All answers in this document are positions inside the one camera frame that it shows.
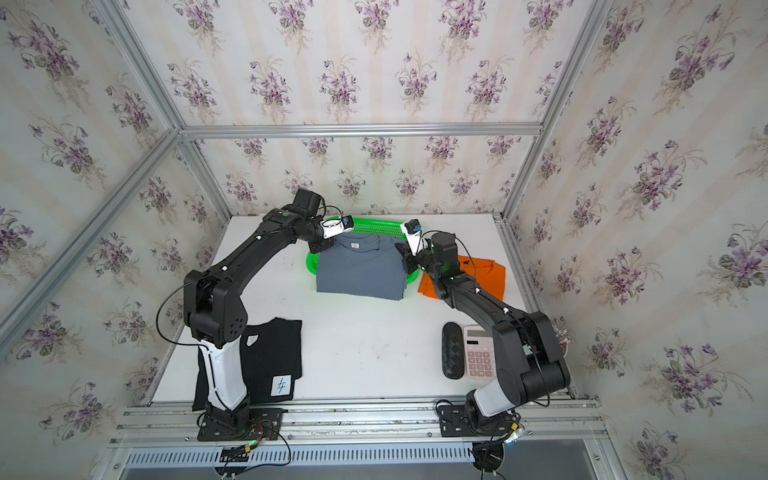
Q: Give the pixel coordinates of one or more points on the pink calculator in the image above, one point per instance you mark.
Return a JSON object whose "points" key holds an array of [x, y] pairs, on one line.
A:
{"points": [[479, 353]]}

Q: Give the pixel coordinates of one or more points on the orange folded t-shirt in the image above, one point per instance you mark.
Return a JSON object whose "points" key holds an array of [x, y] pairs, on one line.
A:
{"points": [[488, 274]]}

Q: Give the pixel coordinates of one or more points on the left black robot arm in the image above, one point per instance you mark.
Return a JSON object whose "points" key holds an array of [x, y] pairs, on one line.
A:
{"points": [[214, 311]]}

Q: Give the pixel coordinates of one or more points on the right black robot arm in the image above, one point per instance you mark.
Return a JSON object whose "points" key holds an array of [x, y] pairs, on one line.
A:
{"points": [[529, 360]]}

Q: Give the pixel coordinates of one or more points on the aluminium mounting rail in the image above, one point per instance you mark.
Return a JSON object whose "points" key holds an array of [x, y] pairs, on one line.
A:
{"points": [[167, 424]]}

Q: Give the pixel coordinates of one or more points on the grey-blue t-shirt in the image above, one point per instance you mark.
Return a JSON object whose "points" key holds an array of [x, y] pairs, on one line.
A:
{"points": [[360, 264]]}

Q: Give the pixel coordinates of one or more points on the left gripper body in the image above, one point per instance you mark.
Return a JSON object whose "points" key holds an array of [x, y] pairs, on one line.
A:
{"points": [[320, 243]]}

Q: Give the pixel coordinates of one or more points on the small circuit board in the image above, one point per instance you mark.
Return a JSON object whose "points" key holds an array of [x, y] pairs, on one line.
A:
{"points": [[240, 454]]}

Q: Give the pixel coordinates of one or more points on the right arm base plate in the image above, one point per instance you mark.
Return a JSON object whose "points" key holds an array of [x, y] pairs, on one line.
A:
{"points": [[462, 420]]}

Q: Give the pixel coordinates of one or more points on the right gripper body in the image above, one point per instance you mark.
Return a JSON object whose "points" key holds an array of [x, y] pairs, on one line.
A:
{"points": [[422, 260]]}

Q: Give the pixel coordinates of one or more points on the black t-shirt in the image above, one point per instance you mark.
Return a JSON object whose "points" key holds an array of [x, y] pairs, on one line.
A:
{"points": [[261, 366]]}

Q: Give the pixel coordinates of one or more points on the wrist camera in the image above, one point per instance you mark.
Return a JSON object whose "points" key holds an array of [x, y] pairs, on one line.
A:
{"points": [[413, 232], [336, 226]]}

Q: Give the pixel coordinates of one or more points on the green cup of pencils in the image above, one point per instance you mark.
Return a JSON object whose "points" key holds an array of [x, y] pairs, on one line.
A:
{"points": [[563, 334]]}

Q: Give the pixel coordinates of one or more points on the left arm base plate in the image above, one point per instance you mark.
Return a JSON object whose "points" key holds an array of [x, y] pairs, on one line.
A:
{"points": [[244, 424]]}

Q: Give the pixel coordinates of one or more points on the green plastic mesh basket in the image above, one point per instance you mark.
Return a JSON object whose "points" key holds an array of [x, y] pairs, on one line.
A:
{"points": [[364, 226]]}

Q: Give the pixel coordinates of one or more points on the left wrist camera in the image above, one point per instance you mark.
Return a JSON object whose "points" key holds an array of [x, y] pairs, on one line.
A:
{"points": [[336, 226]]}

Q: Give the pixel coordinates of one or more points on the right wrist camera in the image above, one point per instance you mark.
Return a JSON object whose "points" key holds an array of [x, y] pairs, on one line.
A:
{"points": [[413, 232]]}

